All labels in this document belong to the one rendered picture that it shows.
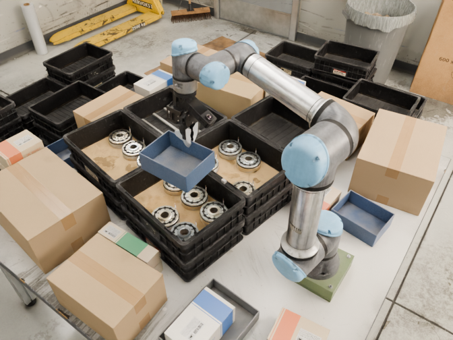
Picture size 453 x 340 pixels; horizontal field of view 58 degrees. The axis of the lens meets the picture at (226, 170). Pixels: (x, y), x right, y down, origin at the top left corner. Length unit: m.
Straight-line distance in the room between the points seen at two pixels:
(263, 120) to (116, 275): 1.03
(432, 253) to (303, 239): 1.62
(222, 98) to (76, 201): 0.92
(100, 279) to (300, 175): 0.74
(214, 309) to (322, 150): 0.66
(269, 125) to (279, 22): 2.86
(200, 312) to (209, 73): 0.73
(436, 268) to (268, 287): 1.37
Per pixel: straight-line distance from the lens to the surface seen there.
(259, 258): 1.60
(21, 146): 1.89
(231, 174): 1.71
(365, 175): 1.81
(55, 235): 1.59
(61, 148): 2.16
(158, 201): 1.62
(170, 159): 1.43
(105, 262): 1.44
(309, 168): 0.98
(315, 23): 4.58
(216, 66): 1.15
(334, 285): 1.50
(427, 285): 2.60
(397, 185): 1.80
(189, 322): 1.36
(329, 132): 1.02
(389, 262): 1.70
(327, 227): 1.35
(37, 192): 1.69
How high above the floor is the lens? 2.00
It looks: 43 degrees down
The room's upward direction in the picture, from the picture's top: straight up
